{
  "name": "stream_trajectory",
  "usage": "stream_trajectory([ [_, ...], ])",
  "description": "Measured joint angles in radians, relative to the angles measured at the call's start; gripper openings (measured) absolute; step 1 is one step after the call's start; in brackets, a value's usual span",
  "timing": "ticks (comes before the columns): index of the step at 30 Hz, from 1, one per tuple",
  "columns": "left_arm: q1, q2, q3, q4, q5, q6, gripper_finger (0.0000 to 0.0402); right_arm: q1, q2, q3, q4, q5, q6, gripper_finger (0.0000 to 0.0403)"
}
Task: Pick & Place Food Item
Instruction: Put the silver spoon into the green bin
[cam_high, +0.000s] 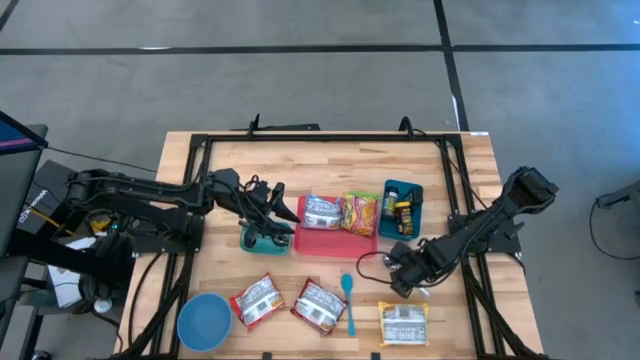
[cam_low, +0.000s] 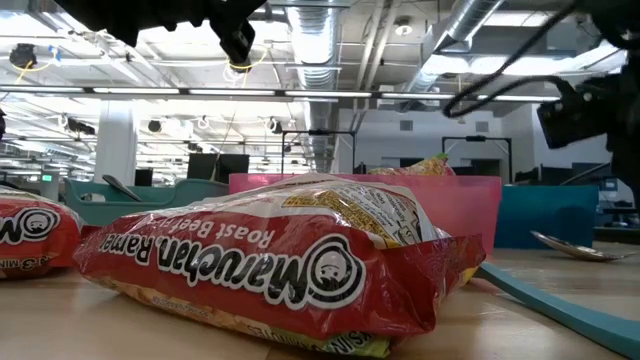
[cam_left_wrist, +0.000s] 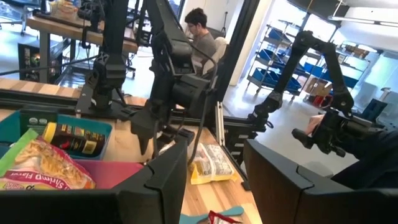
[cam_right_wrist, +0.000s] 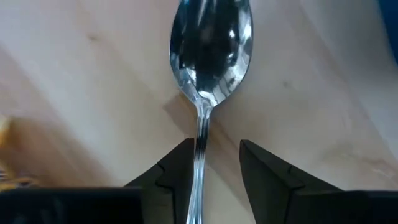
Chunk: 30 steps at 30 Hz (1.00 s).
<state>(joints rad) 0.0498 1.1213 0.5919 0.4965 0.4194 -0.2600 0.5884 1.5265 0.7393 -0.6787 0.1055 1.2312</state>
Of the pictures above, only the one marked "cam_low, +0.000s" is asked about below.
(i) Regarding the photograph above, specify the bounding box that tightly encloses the silver slanted ventilation duct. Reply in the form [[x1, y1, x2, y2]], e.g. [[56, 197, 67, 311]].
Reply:
[[399, 0, 505, 96]]

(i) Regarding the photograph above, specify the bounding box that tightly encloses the blue rectangular plastic bin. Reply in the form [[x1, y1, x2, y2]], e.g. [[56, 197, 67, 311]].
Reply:
[[492, 184, 600, 250]]

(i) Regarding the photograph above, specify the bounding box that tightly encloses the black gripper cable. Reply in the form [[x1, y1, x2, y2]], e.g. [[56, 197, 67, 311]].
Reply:
[[442, 0, 581, 120]]

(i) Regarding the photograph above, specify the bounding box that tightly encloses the red ramen noodle packet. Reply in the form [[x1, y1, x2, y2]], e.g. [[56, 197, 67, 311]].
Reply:
[[72, 172, 487, 359], [0, 184, 85, 280]]

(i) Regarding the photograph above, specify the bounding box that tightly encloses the pink plastic tray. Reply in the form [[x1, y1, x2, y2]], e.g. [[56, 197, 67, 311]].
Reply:
[[228, 172, 503, 256]]

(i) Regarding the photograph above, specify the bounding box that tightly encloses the shiny metal spoon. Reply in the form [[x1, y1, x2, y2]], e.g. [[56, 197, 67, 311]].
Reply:
[[529, 229, 639, 263]]

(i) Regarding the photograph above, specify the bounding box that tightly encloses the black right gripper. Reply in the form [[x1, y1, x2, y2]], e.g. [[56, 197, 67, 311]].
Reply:
[[602, 52, 640, 201]]

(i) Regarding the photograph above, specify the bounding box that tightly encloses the black rectangular stand frame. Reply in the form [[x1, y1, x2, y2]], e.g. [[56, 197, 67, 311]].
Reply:
[[441, 135, 514, 184]]

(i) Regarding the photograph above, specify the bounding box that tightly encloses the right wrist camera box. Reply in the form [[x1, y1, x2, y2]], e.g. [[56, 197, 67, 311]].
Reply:
[[537, 75, 609, 150]]

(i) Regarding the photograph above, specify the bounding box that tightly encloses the black desk monitor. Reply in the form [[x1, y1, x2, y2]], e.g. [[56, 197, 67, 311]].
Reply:
[[572, 161, 615, 187]]

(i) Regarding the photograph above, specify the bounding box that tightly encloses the silver spiral ventilation duct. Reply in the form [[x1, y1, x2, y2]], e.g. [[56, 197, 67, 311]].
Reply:
[[285, 0, 342, 174]]

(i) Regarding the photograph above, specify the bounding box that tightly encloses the white pillar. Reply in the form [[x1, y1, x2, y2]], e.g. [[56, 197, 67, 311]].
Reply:
[[92, 107, 138, 187]]

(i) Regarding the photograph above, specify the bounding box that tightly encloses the black computer monitor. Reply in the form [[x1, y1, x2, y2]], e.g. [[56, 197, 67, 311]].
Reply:
[[186, 152, 220, 182], [218, 153, 251, 184]]

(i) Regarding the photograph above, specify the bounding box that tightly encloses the yellow green shrimp ramen packet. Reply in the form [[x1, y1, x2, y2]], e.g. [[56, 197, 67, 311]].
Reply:
[[367, 152, 457, 177]]

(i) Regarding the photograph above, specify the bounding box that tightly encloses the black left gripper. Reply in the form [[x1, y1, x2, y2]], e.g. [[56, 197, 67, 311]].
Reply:
[[164, 0, 266, 64]]

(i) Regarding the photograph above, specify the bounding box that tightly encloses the teal green plastic bin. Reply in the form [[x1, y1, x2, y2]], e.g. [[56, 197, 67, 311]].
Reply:
[[63, 178, 230, 227]]

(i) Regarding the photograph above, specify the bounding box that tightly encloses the black ceiling camera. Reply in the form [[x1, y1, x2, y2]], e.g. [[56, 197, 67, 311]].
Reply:
[[8, 43, 39, 69]]

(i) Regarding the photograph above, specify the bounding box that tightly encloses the black ceiling spotlight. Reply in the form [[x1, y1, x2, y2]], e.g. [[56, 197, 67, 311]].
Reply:
[[66, 117, 96, 136]]

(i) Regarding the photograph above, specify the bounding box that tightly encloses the long ceiling light rail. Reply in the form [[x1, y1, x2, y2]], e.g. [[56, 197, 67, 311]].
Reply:
[[0, 84, 640, 105]]

